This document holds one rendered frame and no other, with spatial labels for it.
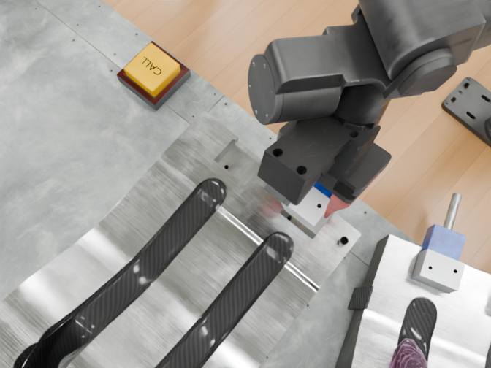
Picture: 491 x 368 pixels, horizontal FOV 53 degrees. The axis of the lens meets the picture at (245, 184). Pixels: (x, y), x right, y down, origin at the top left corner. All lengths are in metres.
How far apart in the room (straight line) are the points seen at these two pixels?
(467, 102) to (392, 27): 0.48
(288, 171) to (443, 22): 0.15
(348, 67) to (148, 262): 0.36
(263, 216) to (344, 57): 0.28
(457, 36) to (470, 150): 0.46
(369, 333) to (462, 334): 0.12
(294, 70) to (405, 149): 0.44
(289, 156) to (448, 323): 0.36
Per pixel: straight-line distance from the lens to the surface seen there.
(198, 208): 0.63
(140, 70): 0.77
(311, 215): 0.56
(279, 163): 0.40
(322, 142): 0.43
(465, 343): 0.70
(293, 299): 0.61
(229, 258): 0.61
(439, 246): 0.68
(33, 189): 0.77
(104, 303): 0.60
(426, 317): 0.68
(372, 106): 0.44
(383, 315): 0.66
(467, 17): 0.38
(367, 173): 0.49
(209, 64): 0.81
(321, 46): 0.39
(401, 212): 0.75
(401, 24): 0.37
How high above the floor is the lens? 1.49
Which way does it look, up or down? 73 degrees down
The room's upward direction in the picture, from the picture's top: 5 degrees clockwise
